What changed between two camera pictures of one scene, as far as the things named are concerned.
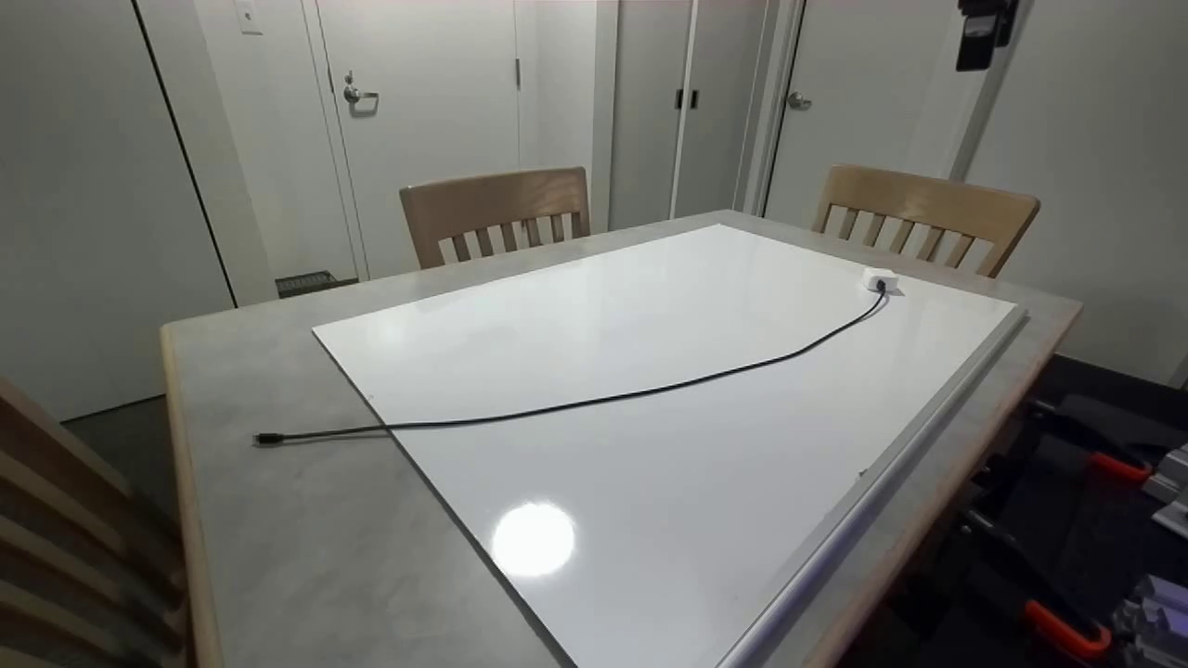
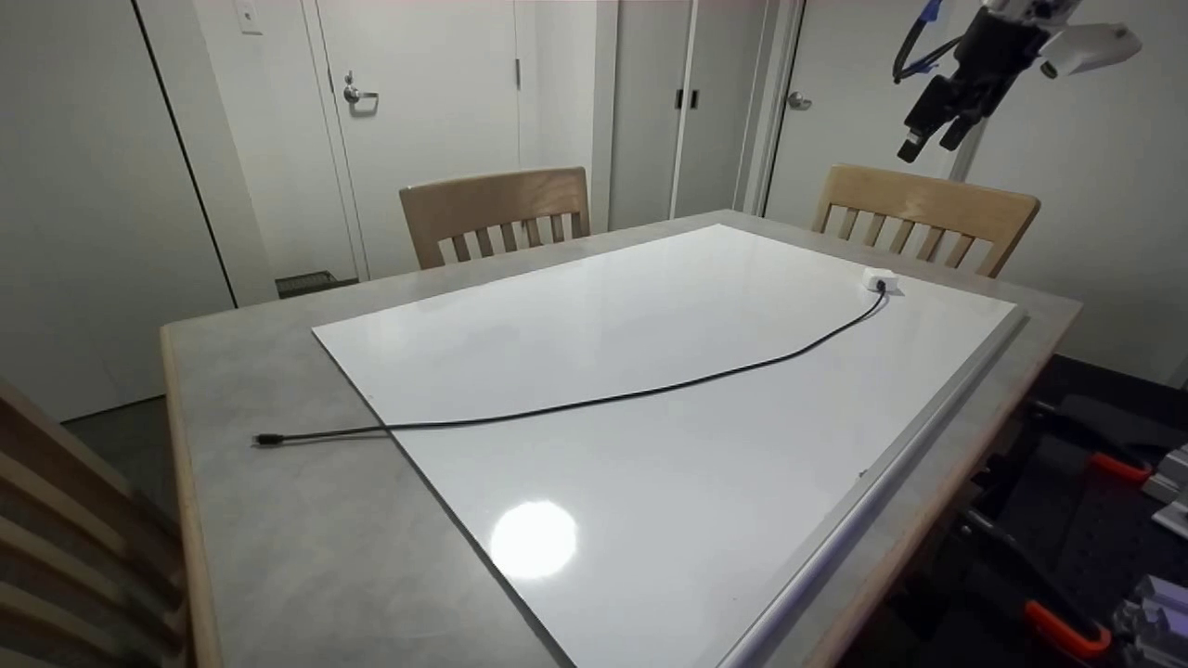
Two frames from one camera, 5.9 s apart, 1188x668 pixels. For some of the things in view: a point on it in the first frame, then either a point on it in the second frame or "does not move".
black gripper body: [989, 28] -> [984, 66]
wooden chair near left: [92, 577] does not move
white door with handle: [419, 96] does not move
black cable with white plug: [878, 293] does not move
